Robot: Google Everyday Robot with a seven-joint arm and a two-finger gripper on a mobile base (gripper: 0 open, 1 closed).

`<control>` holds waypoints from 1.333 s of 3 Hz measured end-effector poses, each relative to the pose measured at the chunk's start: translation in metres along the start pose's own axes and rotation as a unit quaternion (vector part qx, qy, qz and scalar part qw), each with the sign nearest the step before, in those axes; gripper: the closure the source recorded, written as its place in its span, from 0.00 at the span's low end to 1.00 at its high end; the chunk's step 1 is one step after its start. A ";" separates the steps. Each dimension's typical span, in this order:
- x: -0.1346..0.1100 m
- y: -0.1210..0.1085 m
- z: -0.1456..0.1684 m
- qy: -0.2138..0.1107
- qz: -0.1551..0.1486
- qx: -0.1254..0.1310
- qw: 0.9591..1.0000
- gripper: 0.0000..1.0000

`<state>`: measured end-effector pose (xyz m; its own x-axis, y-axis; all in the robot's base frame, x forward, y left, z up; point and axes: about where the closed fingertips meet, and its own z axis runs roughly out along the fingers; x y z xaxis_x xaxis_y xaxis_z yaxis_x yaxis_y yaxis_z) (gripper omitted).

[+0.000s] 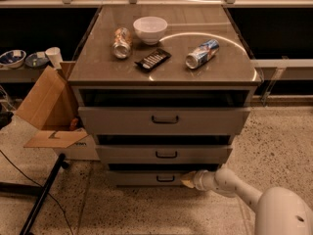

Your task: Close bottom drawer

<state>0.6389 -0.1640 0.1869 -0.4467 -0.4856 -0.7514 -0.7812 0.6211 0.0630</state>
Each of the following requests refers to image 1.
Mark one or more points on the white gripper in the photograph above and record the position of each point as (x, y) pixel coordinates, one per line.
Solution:
(200, 179)

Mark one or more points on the grey bottom drawer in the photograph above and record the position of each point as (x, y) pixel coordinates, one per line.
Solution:
(152, 174)

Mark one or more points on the grey drawer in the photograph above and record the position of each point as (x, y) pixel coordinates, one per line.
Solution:
(163, 121)
(164, 154)
(152, 174)

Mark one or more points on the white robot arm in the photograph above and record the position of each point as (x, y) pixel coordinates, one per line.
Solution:
(278, 211)

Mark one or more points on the grey middle drawer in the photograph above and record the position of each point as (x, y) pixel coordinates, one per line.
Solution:
(164, 154)

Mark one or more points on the grey drawer cabinet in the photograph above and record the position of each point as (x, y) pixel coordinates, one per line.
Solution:
(228, 80)

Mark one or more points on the grey top drawer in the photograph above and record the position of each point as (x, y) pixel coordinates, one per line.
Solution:
(163, 121)

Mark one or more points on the black snack bar packet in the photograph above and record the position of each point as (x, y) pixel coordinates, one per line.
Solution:
(153, 60)

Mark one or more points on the blue silver soda can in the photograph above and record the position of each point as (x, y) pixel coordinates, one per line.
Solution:
(202, 54)

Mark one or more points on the black stand leg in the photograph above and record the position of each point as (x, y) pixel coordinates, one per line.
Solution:
(38, 191)

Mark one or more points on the open cardboard box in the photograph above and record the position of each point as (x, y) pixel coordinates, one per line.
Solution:
(51, 108)

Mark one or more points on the orange crushed soda can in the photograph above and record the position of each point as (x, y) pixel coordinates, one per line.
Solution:
(122, 43)

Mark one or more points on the white bowl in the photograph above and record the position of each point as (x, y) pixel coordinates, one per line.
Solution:
(150, 30)

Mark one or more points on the white paper cup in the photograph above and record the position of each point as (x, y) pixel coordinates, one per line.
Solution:
(55, 56)

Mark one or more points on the grey side shelf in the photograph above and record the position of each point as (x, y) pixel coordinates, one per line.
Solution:
(23, 75)

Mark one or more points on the blue patterned bowl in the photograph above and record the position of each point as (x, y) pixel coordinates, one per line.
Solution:
(12, 59)

